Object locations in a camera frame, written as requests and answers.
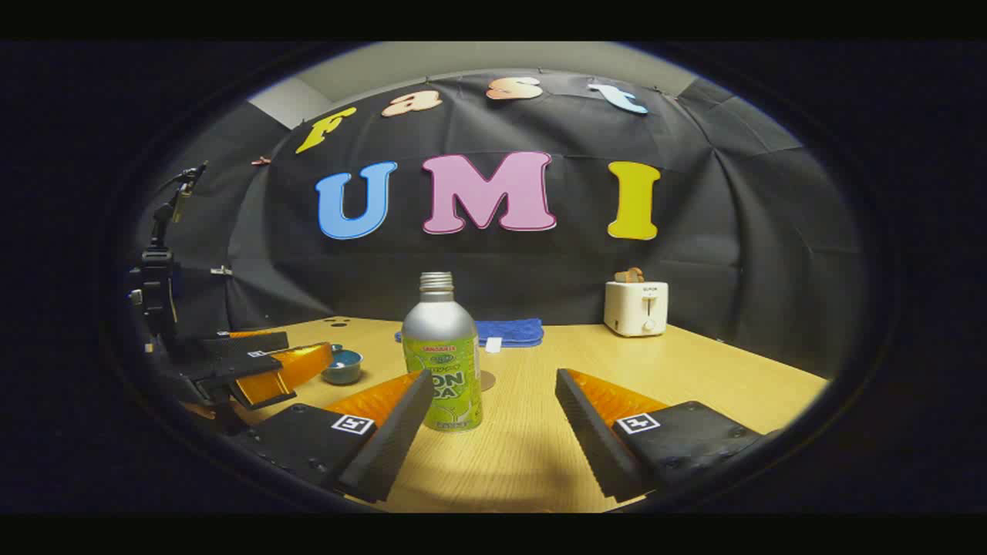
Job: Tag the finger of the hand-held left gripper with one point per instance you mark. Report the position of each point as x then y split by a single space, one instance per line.
231 366
254 343

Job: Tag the white toaster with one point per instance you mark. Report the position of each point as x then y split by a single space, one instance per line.
634 312

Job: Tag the teal white teacup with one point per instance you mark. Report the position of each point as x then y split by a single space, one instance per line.
341 376

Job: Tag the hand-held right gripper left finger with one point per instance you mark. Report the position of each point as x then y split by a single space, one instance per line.
397 439

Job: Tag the silver green water bottle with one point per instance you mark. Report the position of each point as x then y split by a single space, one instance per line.
441 347

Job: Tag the bread slice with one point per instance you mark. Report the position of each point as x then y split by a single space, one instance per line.
628 275

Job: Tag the round brown coaster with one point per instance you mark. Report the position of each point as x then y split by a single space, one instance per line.
488 380

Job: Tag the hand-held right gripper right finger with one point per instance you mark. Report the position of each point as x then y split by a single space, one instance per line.
590 439

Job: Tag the blue folded towel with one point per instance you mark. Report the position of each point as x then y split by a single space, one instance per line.
513 331

